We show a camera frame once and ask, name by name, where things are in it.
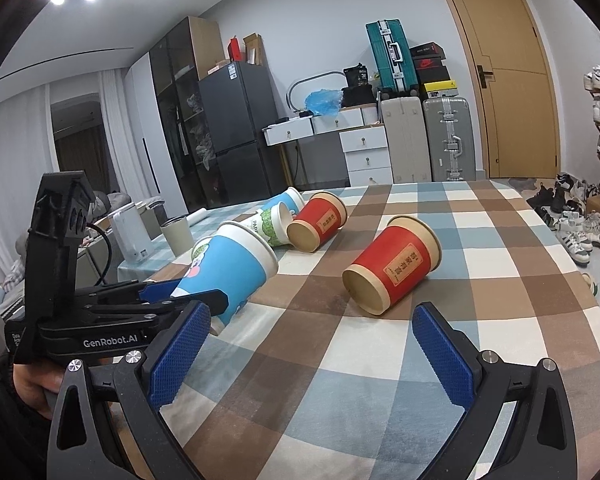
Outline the blue bunny paper cup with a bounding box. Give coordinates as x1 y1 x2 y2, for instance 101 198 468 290
171 221 278 335

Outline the large green leaf paper cup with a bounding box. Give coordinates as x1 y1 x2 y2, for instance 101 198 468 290
190 236 212 262

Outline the small green leaf paper cup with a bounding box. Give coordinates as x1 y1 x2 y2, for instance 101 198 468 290
240 202 292 248

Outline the blue paper cup at back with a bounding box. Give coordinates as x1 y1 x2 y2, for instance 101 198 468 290
260 186 306 217

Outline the red paper cup at back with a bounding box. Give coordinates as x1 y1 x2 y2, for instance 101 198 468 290
287 192 348 252

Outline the red paper cup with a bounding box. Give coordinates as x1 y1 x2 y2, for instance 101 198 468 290
342 216 442 316
287 192 348 252

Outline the red paper cup near right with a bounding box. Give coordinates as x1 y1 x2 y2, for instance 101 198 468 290
342 216 442 316

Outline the left hand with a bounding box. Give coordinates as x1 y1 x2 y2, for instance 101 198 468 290
12 362 65 419

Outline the white electric kettle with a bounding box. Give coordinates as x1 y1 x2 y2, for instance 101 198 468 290
109 203 154 263

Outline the beige tumbler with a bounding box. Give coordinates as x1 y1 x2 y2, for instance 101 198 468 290
161 216 195 257

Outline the checkered tablecloth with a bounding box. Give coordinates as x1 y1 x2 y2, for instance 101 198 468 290
114 179 600 480

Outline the black refrigerator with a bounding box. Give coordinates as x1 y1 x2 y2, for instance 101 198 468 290
199 62 287 205

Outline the dark glass cabinet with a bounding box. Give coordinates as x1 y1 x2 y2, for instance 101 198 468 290
149 16 224 212

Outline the white drawer desk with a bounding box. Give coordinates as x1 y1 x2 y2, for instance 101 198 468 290
264 104 393 186

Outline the blue plastic bag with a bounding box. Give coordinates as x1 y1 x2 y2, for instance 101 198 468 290
304 89 343 117

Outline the black bag on desk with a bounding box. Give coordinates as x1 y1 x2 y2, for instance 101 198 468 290
341 63 376 108

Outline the beige suitcase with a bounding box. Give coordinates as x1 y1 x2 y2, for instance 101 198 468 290
380 96 432 183

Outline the wooden door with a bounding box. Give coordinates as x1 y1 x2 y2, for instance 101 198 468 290
446 0 560 178

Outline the teal suitcase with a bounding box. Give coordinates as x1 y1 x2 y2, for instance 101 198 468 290
365 20 419 96

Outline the silver suitcase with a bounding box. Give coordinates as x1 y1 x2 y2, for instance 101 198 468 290
422 96 476 182

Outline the yellow shoe box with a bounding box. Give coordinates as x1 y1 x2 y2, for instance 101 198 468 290
424 79 458 99

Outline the black shoe boxes stack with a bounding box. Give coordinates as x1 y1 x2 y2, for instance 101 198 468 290
410 42 450 84

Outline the black cable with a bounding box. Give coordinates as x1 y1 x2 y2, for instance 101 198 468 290
84 221 114 286

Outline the oval mirror frame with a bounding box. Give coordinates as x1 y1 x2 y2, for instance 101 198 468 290
283 70 346 115

